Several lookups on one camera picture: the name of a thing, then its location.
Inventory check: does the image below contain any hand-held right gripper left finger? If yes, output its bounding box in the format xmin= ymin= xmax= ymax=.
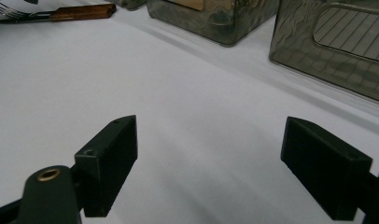
xmin=73 ymin=114 xmax=139 ymax=218

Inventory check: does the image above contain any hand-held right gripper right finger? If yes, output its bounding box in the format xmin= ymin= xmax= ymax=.
xmin=279 ymin=116 xmax=374 ymax=222

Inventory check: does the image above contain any white table cover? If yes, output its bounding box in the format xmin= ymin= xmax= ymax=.
xmin=0 ymin=0 xmax=379 ymax=224

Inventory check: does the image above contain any wooden-handled knife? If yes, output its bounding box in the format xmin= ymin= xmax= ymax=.
xmin=0 ymin=8 xmax=114 ymax=25

